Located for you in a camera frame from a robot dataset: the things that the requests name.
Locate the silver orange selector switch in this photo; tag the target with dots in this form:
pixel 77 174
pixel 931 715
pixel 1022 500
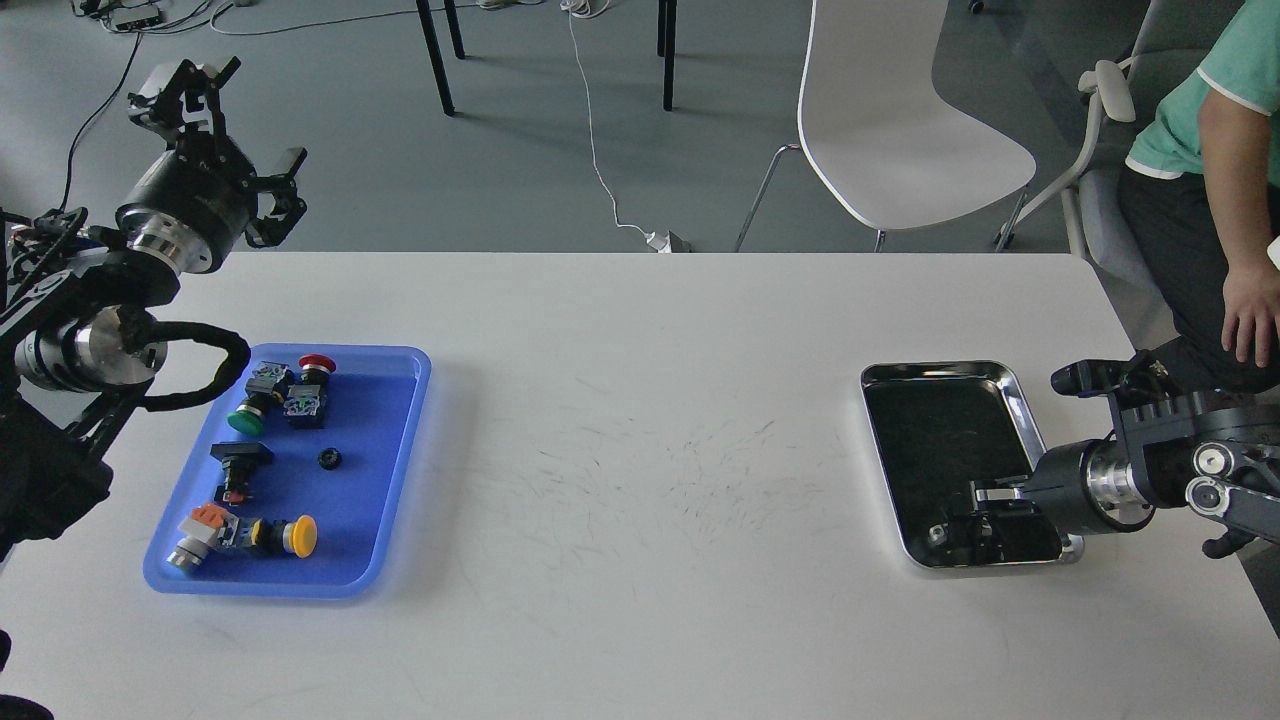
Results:
pixel 208 528

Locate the black table legs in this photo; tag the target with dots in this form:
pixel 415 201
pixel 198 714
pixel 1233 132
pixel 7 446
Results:
pixel 425 11
pixel 665 47

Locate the black table legs right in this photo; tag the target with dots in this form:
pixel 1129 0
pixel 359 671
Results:
pixel 665 47

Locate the red push button switch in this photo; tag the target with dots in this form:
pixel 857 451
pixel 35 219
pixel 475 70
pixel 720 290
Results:
pixel 307 400

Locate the white plastic chair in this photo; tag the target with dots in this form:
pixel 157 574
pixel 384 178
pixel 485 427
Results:
pixel 884 143

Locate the black square push button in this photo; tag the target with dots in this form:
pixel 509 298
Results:
pixel 238 461

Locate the grey office chair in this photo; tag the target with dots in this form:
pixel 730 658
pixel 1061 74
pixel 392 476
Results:
pixel 1122 97

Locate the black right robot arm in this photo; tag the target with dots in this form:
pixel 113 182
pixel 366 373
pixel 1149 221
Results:
pixel 1212 452

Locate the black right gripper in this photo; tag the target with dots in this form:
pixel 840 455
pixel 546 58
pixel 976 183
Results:
pixel 1086 489

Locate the shiny metal tray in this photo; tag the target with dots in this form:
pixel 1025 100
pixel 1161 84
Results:
pixel 939 426

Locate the small black gear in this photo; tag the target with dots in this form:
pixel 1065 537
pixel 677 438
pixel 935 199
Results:
pixel 330 458

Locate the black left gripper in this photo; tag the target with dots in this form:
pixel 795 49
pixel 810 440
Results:
pixel 180 203

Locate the person in green shirt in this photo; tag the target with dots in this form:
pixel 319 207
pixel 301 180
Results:
pixel 1199 194

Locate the person's hand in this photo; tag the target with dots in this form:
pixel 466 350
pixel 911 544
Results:
pixel 1251 309

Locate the green push button switch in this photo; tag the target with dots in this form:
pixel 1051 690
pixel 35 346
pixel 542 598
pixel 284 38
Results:
pixel 264 389

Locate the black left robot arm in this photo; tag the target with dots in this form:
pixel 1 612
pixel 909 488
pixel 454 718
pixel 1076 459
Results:
pixel 82 349

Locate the yellow push button switch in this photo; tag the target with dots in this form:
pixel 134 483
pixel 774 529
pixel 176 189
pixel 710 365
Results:
pixel 269 538

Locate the blue plastic tray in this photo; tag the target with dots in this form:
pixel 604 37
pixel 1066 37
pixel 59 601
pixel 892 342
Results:
pixel 375 403

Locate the black table legs left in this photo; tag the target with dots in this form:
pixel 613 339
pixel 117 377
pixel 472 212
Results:
pixel 425 11

